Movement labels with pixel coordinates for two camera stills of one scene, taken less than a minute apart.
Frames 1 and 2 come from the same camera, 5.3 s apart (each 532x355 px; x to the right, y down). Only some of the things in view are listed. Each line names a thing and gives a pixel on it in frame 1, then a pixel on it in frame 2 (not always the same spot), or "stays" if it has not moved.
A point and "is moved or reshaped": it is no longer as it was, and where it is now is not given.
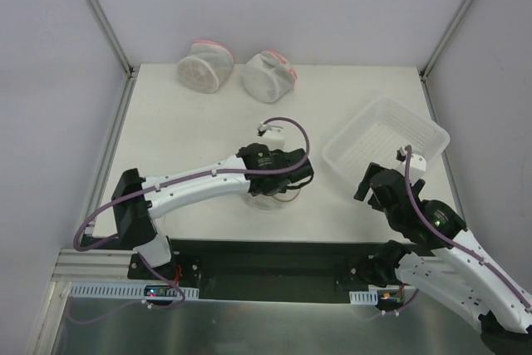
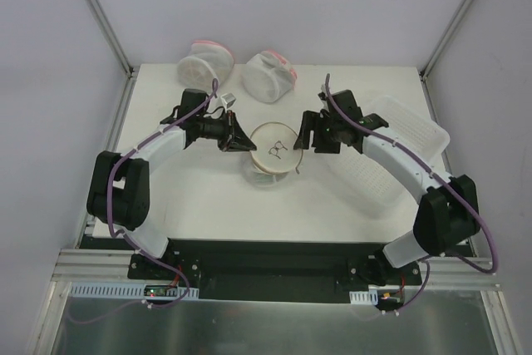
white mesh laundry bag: x=270 y=203 is moved or reshaped
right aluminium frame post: x=452 y=28 stays
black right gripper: x=370 y=183 -> x=318 y=132
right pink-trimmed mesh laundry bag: x=268 y=76 stays
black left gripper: x=302 y=168 -> x=229 y=131
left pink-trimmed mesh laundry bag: x=208 y=66 stays
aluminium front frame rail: x=96 y=266 stays
